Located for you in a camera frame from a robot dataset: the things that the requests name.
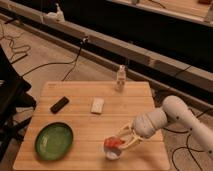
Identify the white object on ledge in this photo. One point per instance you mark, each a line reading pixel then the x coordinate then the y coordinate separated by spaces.
pixel 58 15

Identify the white ceramic cup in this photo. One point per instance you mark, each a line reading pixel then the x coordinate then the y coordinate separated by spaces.
pixel 112 153

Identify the green plate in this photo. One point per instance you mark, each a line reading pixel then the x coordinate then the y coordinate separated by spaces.
pixel 53 141

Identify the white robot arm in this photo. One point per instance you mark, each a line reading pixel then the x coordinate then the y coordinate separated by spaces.
pixel 173 109

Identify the red orange pepper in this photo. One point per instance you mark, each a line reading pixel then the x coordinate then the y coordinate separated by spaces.
pixel 113 142

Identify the black chair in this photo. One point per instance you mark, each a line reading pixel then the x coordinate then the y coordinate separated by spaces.
pixel 13 94

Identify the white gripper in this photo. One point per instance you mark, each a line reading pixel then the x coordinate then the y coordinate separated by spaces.
pixel 144 125

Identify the white rectangular block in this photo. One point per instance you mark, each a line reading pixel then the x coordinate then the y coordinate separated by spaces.
pixel 97 105

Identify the clear small bottle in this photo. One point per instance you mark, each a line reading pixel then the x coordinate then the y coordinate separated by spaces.
pixel 121 78

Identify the black rectangular remote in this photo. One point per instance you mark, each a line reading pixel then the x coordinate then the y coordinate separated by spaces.
pixel 59 105

